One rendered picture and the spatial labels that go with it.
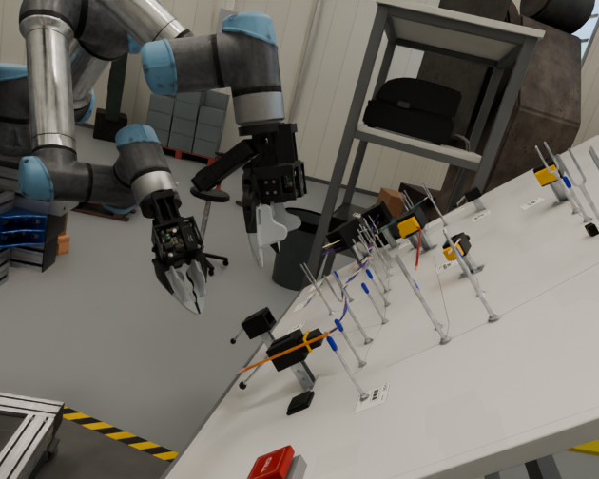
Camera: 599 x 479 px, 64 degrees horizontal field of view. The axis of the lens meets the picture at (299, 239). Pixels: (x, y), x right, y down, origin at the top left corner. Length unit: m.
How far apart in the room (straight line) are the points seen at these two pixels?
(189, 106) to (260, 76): 7.81
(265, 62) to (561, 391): 0.54
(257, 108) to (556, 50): 3.99
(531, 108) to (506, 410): 3.73
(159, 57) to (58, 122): 0.32
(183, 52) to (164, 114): 7.87
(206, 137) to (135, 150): 7.62
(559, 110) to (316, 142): 5.94
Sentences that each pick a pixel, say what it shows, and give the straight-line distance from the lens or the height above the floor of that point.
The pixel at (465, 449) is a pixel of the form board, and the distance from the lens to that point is 0.50.
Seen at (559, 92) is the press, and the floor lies 2.03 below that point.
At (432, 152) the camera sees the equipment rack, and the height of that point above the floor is 1.44.
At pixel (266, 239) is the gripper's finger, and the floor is 1.29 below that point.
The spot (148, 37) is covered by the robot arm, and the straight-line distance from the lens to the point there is 0.87.
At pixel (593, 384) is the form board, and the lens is 0.52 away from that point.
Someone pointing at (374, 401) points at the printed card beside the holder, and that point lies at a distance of 0.66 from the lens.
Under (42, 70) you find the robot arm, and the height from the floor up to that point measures 1.43.
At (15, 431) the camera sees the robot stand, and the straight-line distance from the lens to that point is 1.99.
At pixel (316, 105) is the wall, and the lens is 9.50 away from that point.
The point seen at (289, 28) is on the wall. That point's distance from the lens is 9.51.
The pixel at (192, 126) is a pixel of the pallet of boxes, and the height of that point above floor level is 0.59.
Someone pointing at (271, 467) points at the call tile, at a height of 1.10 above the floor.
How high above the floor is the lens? 1.50
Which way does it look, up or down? 16 degrees down
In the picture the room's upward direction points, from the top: 15 degrees clockwise
